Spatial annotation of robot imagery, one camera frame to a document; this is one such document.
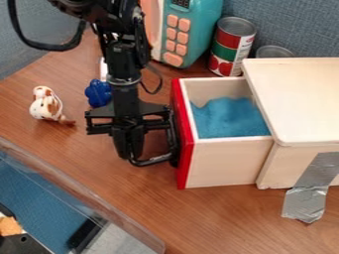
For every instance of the silver can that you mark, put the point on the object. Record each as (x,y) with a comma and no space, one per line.
(273,52)

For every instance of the white drawer with red front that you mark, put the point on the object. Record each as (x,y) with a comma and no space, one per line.
(223,162)

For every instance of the white wooden cabinet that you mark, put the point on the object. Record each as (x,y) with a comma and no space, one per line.
(295,99)

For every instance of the blue toy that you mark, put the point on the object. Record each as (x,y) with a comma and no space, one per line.
(98,93)

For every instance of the white brown plush dog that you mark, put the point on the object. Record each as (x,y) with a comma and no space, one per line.
(45,105)

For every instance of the blue cloth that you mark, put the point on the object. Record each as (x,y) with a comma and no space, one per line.
(229,119)

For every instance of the red green white can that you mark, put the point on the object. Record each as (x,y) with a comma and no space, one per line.
(230,46)

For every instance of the teal toy microwave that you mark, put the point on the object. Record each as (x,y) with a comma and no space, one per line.
(194,29)

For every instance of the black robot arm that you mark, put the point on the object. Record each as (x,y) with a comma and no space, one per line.
(123,63)

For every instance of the grey tape strip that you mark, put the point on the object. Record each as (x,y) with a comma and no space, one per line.
(311,188)

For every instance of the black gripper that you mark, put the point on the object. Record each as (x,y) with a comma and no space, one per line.
(126,110)

